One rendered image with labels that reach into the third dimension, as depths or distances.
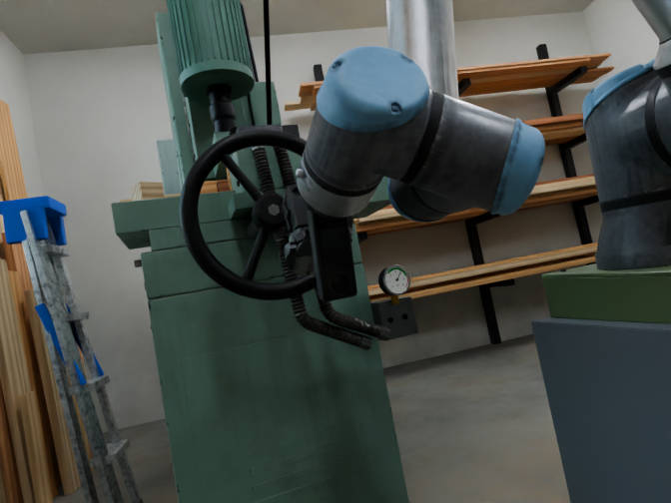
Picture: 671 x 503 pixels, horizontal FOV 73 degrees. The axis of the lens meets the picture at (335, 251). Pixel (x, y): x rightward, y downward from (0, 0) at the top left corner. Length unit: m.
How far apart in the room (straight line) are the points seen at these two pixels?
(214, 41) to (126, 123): 2.60
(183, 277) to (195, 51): 0.53
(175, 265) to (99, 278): 2.63
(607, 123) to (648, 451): 0.44
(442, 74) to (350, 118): 0.23
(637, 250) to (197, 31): 0.97
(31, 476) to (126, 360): 1.37
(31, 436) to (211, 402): 1.37
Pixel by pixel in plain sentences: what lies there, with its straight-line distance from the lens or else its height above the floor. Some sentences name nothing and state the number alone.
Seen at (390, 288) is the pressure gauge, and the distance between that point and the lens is 0.93.
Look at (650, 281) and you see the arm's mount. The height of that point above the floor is 0.60.
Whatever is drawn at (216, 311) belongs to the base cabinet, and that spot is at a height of 0.66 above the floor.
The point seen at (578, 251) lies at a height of 0.60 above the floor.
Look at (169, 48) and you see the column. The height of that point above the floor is 1.41.
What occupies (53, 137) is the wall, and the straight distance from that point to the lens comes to 3.83.
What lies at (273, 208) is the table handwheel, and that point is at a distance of 0.74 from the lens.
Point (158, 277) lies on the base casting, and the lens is 0.91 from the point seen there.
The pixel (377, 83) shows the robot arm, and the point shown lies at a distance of 0.41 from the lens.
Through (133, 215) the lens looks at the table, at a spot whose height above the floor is 0.87.
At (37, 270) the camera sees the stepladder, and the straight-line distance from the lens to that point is 1.80.
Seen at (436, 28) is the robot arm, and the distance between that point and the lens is 0.62.
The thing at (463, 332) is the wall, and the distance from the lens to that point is 3.74.
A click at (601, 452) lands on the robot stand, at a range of 0.82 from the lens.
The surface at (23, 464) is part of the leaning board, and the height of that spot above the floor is 0.22.
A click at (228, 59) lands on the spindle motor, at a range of 1.15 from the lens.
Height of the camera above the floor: 0.67
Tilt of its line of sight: 4 degrees up
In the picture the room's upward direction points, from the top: 11 degrees counter-clockwise
